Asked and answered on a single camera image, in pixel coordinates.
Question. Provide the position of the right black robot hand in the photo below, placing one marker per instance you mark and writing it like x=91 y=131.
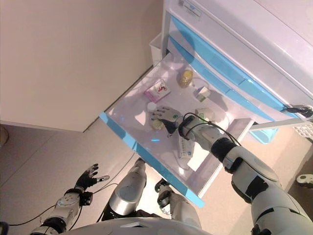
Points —
x=171 y=115

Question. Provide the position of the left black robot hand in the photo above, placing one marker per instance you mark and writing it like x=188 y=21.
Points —
x=85 y=180

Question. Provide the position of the yellow bottle with white cap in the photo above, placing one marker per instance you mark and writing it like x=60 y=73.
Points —
x=151 y=106

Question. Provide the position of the deep blue-front cart drawer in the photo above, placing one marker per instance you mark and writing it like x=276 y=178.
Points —
x=156 y=144

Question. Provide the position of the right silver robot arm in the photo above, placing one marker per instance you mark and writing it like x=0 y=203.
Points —
x=256 y=176

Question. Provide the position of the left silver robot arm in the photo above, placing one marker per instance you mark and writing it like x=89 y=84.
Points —
x=66 y=203

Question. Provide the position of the pink white medicine box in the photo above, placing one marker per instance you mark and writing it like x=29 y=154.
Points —
x=157 y=90

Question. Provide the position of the green white medicine box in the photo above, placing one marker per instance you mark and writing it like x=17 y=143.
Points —
x=205 y=113

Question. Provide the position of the blue white medicine box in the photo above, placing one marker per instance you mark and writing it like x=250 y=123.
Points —
x=185 y=149

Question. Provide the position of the blue white cart drawer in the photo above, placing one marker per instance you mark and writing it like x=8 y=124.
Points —
x=234 y=71
x=215 y=80

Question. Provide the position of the small white green box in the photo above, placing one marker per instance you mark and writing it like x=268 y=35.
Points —
x=202 y=94

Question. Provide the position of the amber capsule bottle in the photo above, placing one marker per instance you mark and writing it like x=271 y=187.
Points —
x=185 y=78

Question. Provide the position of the left silver robot leg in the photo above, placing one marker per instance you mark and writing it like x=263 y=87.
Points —
x=127 y=191

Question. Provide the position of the silver robot leg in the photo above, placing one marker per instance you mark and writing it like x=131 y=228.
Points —
x=127 y=191
x=181 y=208

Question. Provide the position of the white side bin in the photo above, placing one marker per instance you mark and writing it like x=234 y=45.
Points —
x=155 y=49

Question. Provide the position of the grey robot torso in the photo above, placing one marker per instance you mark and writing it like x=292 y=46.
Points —
x=137 y=227

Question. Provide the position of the right silver robot leg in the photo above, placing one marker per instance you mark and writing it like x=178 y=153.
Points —
x=181 y=208

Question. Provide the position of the clear bin with blue lid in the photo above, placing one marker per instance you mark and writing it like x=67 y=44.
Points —
x=264 y=134

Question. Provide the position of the white medical cart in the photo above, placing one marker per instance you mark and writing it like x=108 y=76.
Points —
x=244 y=36

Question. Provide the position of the white perforated basket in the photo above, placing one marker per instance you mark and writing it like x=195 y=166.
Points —
x=305 y=132

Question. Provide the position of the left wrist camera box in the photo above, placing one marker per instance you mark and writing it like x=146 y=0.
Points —
x=87 y=198

